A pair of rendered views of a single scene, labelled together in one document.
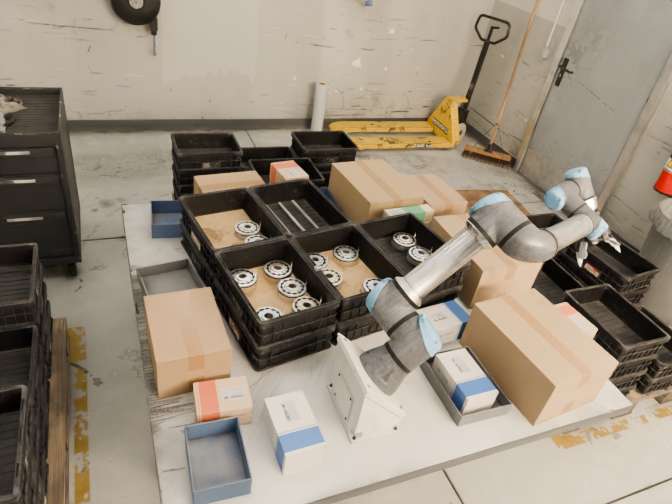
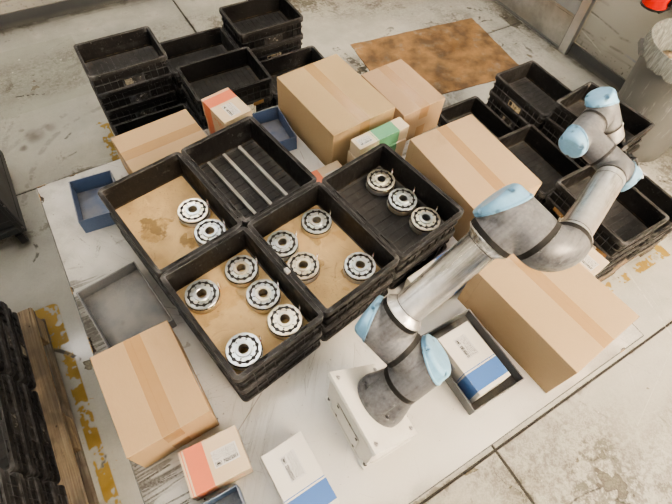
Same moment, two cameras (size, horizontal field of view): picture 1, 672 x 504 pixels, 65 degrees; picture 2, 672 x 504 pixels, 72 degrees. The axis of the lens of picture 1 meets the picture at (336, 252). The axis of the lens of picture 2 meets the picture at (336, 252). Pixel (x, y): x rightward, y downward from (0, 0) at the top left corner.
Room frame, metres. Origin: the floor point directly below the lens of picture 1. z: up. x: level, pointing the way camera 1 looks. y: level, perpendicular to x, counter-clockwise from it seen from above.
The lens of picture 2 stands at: (0.80, 0.02, 2.12)
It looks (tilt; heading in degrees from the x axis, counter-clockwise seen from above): 57 degrees down; 352
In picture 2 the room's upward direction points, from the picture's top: 6 degrees clockwise
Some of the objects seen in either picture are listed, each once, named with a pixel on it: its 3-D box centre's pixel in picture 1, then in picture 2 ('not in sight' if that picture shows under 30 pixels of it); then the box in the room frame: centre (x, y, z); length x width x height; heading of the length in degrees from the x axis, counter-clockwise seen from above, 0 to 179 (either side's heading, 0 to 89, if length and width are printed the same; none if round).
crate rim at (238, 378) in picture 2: (275, 278); (241, 297); (1.41, 0.19, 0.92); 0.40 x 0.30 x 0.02; 37
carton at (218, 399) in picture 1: (222, 402); (216, 462); (1.01, 0.25, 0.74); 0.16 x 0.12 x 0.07; 114
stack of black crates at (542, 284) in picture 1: (539, 302); (524, 180); (2.37, -1.17, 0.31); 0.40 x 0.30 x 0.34; 28
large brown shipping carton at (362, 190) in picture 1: (373, 197); (333, 111); (2.33, -0.13, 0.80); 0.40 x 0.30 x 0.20; 32
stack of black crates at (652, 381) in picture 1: (641, 348); (628, 211); (2.20, -1.71, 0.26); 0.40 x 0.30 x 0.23; 28
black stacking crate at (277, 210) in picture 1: (297, 216); (249, 177); (1.91, 0.19, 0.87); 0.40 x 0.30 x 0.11; 37
